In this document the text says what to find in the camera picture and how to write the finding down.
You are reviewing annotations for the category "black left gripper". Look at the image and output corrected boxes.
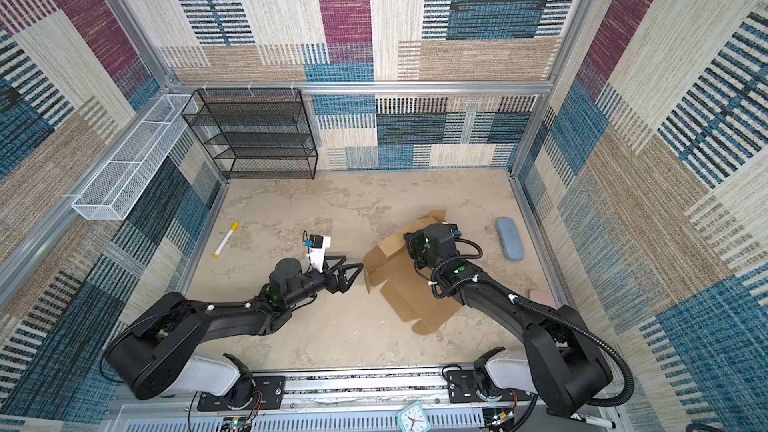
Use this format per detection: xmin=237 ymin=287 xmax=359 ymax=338
xmin=285 ymin=254 xmax=361 ymax=310

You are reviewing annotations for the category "brown cardboard box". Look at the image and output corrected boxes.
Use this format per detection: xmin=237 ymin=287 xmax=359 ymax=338
xmin=363 ymin=209 xmax=462 ymax=336

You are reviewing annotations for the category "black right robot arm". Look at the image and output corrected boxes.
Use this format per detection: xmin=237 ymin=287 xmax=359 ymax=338
xmin=403 ymin=223 xmax=634 ymax=417

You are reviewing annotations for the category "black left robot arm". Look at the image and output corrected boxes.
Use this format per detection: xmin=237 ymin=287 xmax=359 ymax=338
xmin=103 ymin=255 xmax=364 ymax=409

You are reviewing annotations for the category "blue-grey glasses case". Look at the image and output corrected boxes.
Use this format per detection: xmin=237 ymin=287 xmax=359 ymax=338
xmin=496 ymin=217 xmax=525 ymax=262

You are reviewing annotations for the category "yellow-capped white marker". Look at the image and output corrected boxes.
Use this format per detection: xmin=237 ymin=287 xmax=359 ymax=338
xmin=213 ymin=222 xmax=240 ymax=258

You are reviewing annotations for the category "pink flat case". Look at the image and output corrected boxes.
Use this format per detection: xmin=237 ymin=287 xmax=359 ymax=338
xmin=526 ymin=290 xmax=558 ymax=309

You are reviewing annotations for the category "small teal alarm clock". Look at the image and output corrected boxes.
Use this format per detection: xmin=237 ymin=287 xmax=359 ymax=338
xmin=396 ymin=402 xmax=432 ymax=432

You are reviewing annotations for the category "black marker pen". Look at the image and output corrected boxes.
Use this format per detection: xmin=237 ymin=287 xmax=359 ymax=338
xmin=571 ymin=413 xmax=616 ymax=430

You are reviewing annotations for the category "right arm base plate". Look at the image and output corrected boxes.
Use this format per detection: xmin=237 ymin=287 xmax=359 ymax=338
xmin=441 ymin=364 xmax=532 ymax=404

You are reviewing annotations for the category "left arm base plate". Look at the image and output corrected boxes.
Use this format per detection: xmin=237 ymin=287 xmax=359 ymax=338
xmin=196 ymin=375 xmax=286 ymax=412

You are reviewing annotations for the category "black wire shelf rack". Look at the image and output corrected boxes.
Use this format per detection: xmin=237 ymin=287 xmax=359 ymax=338
xmin=181 ymin=88 xmax=318 ymax=180

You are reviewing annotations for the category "white wire mesh basket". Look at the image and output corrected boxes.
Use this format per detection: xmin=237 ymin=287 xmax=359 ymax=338
xmin=71 ymin=94 xmax=190 ymax=221

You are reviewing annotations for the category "black corrugated cable conduit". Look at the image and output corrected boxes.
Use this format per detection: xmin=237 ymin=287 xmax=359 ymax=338
xmin=429 ymin=237 xmax=635 ymax=408

